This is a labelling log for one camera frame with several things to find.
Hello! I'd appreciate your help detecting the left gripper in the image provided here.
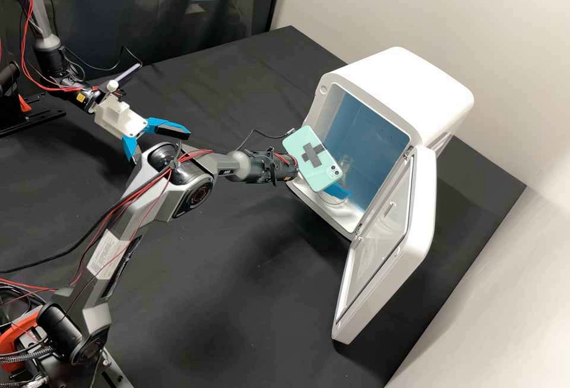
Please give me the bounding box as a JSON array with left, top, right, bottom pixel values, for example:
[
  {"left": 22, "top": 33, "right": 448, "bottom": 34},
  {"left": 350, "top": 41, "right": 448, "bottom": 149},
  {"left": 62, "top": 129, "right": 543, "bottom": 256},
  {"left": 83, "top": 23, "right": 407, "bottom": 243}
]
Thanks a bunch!
[{"left": 93, "top": 96, "right": 192, "bottom": 166}]

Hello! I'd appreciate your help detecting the clear flask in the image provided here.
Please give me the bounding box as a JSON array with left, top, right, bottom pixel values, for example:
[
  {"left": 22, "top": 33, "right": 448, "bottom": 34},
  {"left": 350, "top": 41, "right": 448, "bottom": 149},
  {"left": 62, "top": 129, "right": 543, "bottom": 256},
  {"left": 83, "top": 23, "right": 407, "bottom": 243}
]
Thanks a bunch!
[{"left": 334, "top": 154, "right": 358, "bottom": 180}]

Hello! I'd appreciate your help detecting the incubator door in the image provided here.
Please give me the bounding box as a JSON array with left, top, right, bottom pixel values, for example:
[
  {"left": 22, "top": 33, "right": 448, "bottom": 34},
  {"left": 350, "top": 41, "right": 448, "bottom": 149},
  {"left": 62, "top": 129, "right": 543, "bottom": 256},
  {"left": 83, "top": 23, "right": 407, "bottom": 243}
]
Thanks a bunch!
[{"left": 331, "top": 144, "right": 437, "bottom": 345}]

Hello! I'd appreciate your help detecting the white incubator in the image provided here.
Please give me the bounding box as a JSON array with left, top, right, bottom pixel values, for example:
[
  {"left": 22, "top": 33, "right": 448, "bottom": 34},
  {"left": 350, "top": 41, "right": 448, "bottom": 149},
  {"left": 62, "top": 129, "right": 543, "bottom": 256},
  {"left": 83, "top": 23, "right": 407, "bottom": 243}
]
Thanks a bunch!
[{"left": 284, "top": 46, "right": 475, "bottom": 240}]

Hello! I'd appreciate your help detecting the right wrist camera phone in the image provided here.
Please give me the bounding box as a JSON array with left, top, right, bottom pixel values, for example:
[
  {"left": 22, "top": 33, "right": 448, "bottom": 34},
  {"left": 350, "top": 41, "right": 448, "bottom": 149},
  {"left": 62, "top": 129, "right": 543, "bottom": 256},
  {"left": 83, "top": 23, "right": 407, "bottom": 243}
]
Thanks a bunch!
[{"left": 281, "top": 125, "right": 344, "bottom": 193}]

